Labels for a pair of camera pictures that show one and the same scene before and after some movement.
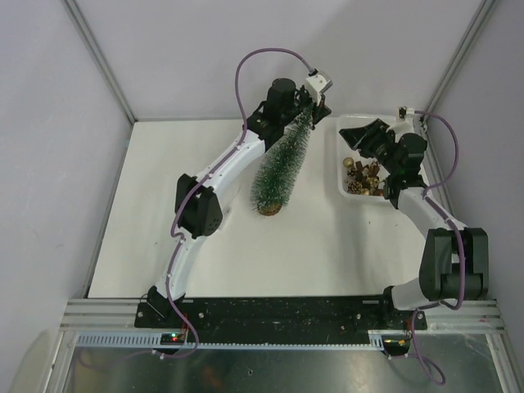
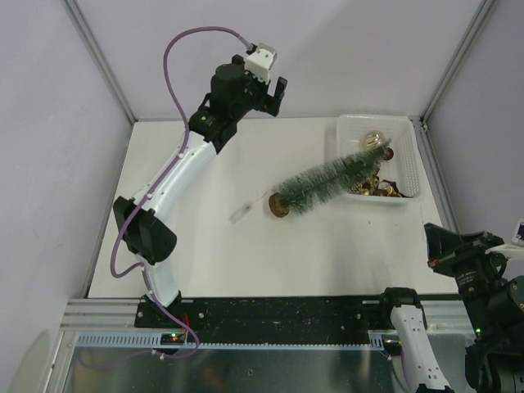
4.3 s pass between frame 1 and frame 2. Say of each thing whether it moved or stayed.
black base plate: stayed
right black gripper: moved
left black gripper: moved
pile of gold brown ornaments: stayed
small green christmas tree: moved
